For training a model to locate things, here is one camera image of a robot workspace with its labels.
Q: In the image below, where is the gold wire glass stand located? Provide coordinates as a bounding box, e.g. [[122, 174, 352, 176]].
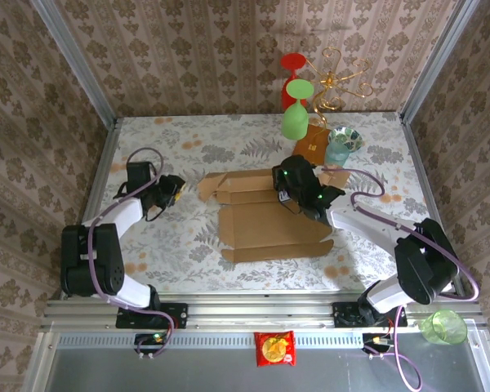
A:
[[305, 47, 375, 127]]

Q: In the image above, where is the green patterned bowl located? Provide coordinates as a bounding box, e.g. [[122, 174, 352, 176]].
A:
[[327, 126, 364, 151]]

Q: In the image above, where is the small circuit board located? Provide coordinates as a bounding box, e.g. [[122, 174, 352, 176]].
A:
[[134, 332, 168, 354], [362, 332, 394, 354]]

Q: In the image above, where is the aluminium frame post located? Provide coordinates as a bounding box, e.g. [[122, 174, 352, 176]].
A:
[[399, 0, 481, 123], [30, 0, 120, 130]]

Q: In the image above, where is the red snack packet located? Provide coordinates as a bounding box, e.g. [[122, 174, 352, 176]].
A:
[[253, 330, 297, 368]]

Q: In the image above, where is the brown board with print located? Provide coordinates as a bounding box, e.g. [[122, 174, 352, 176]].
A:
[[292, 123, 332, 165]]

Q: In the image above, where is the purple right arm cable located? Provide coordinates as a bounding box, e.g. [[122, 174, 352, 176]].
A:
[[321, 165, 481, 391]]

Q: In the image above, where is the brown cardboard paper box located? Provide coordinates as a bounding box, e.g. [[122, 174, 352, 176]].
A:
[[196, 166, 352, 264]]

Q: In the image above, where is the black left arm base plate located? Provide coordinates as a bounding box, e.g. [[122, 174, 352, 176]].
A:
[[116, 302, 189, 330]]

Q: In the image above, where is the green plastic wine glass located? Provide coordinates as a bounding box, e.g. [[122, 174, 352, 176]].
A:
[[280, 78, 314, 140]]

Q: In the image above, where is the red plastic wine glass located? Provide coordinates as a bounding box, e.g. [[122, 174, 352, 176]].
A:
[[279, 52, 310, 110]]

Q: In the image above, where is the blue translucent cup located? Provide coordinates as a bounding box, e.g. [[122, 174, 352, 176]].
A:
[[324, 140, 349, 167]]

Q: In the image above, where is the slotted grey cable duct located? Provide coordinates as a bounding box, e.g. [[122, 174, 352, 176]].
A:
[[55, 331, 481, 349]]

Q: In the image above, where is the green translucent plastic cup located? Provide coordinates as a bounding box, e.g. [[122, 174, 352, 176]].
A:
[[421, 309, 469, 346]]

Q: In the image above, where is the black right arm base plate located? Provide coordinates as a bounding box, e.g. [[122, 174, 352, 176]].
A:
[[332, 301, 409, 328]]

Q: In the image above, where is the aluminium mounting rail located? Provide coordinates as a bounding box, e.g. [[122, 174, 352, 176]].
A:
[[40, 292, 485, 332]]

